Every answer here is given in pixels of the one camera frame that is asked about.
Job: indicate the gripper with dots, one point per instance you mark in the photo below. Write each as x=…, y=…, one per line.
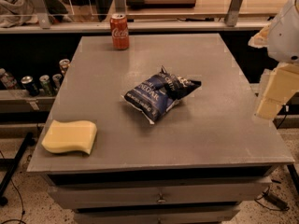
x=285, y=37

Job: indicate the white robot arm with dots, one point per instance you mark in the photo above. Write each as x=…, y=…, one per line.
x=281, y=38

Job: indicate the blue chip bag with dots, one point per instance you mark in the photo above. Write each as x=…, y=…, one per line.
x=158, y=94

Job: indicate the black power adapter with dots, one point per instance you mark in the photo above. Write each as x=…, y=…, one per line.
x=276, y=201

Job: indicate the upper grey drawer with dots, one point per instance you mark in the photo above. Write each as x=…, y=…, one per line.
x=210, y=190

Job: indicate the grey drawer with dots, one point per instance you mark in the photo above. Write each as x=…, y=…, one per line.
x=162, y=215
x=210, y=190

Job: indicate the grey drawer cabinet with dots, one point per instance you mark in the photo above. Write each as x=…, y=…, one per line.
x=177, y=138

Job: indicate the lower grey drawer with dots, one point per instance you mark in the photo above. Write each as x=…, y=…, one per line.
x=162, y=215

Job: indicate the red Coca-Cola can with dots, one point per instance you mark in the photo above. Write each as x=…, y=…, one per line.
x=119, y=31

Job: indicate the yellow sponge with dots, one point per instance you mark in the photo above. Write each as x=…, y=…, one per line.
x=70, y=136

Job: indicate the orange patterned can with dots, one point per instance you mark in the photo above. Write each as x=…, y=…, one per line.
x=64, y=65

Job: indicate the silver can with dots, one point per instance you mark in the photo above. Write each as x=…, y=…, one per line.
x=57, y=79

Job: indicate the green can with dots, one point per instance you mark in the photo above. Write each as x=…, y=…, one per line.
x=46, y=85

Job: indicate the dark blue can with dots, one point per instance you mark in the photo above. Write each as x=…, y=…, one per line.
x=30, y=85

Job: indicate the clear plastic bottle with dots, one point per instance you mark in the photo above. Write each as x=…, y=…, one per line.
x=9, y=81

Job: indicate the grey crumpled cloth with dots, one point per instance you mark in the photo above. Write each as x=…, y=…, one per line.
x=20, y=12

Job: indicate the black stand leg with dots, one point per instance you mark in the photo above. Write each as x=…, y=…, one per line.
x=10, y=166

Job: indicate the metal bracket right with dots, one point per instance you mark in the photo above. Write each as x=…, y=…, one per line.
x=233, y=13

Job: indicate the metal bracket left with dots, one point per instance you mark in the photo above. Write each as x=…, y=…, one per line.
x=42, y=13

